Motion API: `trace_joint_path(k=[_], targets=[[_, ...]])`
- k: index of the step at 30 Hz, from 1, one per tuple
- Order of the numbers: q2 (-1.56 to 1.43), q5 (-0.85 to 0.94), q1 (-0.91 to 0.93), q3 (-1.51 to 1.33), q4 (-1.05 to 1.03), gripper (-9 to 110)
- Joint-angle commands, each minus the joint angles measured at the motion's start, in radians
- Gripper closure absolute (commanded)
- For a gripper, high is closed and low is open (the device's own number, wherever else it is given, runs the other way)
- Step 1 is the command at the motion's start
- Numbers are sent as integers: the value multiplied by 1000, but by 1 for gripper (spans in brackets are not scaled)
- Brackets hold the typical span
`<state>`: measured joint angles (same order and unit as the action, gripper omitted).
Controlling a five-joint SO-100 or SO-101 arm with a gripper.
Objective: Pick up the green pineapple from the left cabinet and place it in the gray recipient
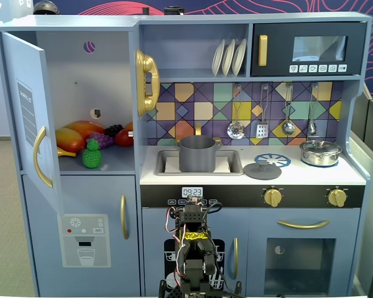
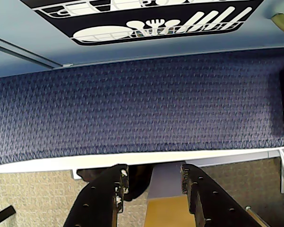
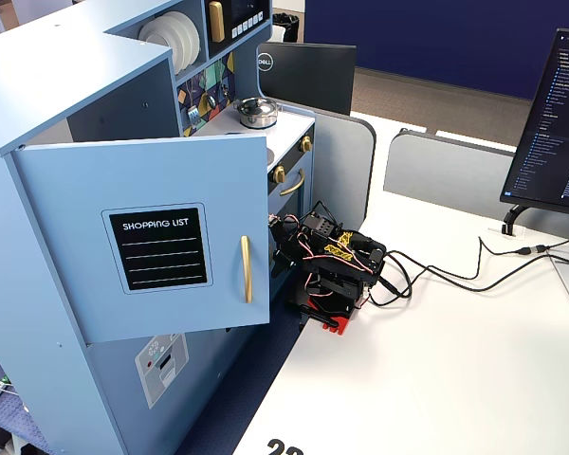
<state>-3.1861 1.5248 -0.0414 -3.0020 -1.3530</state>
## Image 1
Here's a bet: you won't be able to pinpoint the blue toy kitchen cabinet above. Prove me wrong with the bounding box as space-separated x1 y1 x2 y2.
0 11 373 297

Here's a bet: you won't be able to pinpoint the gray plastic pot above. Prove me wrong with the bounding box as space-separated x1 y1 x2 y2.
173 135 222 173

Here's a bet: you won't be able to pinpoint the blue dishwasher door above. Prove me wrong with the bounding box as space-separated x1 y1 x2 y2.
142 207 249 297

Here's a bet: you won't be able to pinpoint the gray sink basin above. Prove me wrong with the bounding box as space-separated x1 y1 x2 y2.
155 149 244 177

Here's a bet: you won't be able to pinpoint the gray pot lid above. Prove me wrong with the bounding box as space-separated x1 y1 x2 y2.
242 155 282 180

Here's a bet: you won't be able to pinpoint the gold stove knob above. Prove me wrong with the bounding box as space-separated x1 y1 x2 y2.
327 188 348 208
263 188 283 208

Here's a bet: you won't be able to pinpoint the metal skimmer spoon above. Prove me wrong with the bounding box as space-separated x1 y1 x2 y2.
226 84 246 140

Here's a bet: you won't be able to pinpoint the blue oven door with window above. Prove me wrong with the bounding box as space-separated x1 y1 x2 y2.
247 208 361 296

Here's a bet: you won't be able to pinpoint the red toy apple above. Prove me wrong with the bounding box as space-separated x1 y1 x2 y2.
114 129 134 147

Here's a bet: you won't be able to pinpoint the metal slotted spatula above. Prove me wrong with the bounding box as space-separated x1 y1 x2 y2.
256 83 270 139

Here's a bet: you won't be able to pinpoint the blue freezer door with dispenser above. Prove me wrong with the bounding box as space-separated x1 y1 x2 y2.
22 174 141 297

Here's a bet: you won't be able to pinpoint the black toy grapes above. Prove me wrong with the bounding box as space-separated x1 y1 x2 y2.
104 124 124 138

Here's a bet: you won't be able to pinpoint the purple toy grapes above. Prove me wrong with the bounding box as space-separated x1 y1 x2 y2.
86 132 115 151

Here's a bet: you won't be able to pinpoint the metal ladle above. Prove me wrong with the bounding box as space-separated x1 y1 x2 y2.
281 83 296 136

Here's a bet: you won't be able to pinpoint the steel pot with lid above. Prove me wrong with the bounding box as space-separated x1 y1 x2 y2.
299 139 343 167

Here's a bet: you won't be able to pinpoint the orange red toy mango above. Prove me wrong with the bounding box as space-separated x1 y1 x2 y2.
63 120 106 140

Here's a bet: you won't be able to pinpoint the yellow toy banana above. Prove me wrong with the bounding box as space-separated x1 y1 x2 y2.
56 146 77 158

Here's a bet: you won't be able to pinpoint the small metal spoon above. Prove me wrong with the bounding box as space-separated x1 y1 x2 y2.
307 83 320 135

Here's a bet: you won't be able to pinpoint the yellow orange toy fruit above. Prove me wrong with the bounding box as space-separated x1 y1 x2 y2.
55 127 86 153

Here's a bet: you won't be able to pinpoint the gold toy telephone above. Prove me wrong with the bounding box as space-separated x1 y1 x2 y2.
134 49 161 117

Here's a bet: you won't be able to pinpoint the white toy plate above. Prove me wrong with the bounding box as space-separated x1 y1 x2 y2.
211 38 226 78
221 38 236 78
231 38 247 77

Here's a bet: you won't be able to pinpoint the black microwave door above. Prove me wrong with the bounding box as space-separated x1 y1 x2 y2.
251 22 368 78

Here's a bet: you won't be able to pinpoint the gray partition panel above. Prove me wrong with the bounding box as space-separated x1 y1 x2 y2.
349 83 373 298

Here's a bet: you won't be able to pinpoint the blue fridge door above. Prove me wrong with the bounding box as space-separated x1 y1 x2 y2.
0 30 65 215

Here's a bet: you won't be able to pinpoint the dark helmet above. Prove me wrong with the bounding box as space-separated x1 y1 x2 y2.
32 0 60 16

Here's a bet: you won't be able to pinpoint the black cable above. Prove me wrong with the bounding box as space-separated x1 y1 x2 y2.
205 201 246 297

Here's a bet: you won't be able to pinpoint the gold dishwasher door handle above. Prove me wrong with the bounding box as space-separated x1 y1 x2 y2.
233 237 239 280

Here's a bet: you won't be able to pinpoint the short gold door handle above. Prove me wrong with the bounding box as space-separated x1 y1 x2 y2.
120 194 129 240

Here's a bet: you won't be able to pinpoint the blue stove burner ring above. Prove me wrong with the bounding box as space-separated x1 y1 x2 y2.
254 152 292 168

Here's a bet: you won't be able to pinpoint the gold oven handle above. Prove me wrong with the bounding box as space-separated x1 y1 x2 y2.
276 219 331 230

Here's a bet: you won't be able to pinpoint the long curved gold door handle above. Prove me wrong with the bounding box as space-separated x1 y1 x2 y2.
33 125 54 189

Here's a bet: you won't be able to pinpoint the gold microwave handle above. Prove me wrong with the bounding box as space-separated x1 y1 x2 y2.
257 34 269 67

